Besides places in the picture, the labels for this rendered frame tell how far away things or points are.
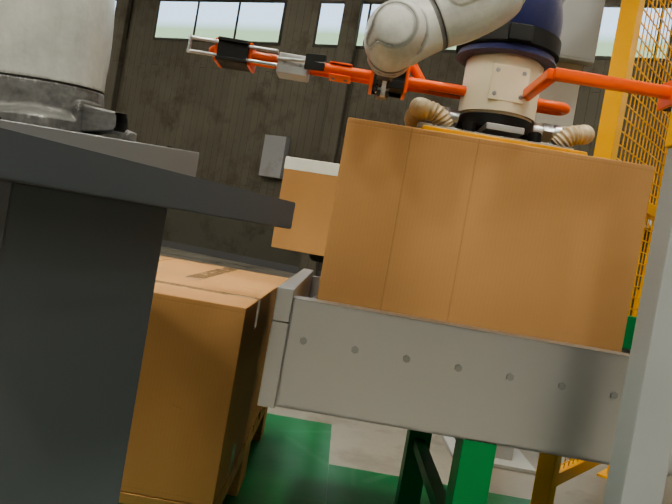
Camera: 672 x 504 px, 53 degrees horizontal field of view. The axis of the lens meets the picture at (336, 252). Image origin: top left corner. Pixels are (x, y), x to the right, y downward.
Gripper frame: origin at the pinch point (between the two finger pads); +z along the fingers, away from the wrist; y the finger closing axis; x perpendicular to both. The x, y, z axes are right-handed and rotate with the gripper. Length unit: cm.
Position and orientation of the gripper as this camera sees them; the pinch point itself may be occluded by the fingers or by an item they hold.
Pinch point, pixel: (383, 79)
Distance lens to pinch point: 155.4
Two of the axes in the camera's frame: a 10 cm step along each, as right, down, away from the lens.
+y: -1.7, 9.9, 0.3
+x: 9.9, 1.7, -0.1
